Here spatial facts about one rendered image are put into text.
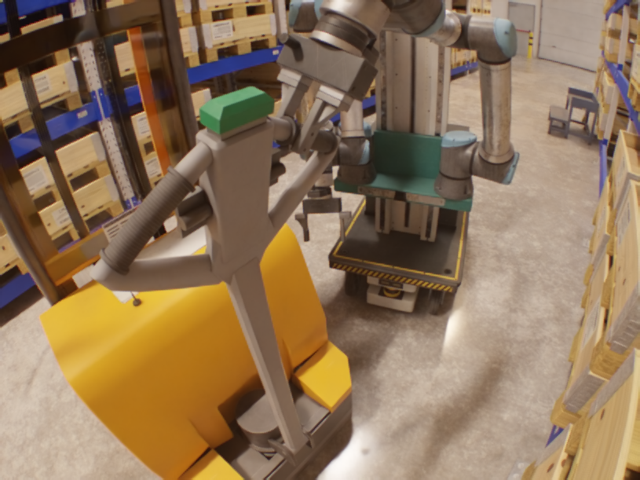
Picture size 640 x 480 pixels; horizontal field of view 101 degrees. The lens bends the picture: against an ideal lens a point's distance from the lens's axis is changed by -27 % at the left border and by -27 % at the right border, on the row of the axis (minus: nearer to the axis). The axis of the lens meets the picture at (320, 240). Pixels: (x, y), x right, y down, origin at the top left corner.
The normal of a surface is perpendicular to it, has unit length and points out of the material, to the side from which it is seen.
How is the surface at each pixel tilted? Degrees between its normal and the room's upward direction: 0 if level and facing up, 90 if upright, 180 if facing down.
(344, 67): 62
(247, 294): 90
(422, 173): 90
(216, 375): 74
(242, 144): 106
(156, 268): 82
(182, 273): 100
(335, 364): 22
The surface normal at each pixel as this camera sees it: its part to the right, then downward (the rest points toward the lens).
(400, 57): -0.38, 0.57
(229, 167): 0.76, 0.54
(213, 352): 0.72, 0.10
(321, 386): 0.22, -0.62
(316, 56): -0.49, 0.10
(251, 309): 0.76, 0.33
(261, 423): -0.07, -0.80
